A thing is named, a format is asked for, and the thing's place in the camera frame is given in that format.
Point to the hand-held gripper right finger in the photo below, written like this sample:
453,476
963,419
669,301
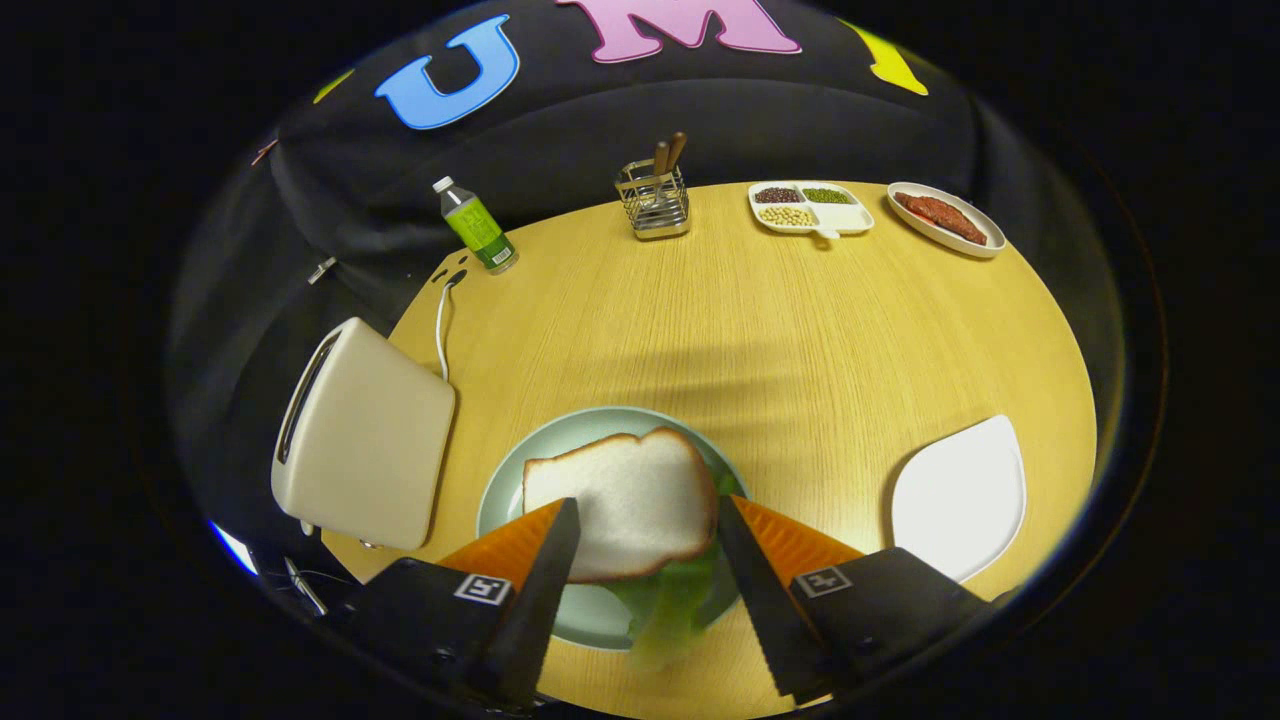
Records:
765,600

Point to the pink clip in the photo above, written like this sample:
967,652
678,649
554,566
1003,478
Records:
263,152

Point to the white bread slice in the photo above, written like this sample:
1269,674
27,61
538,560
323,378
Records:
620,500

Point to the pale green round plate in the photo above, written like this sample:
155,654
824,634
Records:
560,430

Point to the white oval dish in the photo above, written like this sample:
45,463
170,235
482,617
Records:
930,237

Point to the green lettuce leaf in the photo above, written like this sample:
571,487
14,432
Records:
670,600

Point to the black backdrop cloth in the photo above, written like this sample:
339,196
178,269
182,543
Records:
600,120

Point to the white divided dish with beans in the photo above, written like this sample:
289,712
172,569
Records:
845,215

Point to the white toaster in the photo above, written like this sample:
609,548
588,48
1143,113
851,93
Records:
370,440

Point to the silver metal clip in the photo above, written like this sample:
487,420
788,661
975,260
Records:
322,270

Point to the white leaf-shaped plate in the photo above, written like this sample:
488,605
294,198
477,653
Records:
960,500

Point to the green label drink bottle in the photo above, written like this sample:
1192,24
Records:
480,232

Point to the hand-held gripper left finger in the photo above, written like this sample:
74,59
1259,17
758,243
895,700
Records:
535,600

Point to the red meat slices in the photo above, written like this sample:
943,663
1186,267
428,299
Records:
940,215

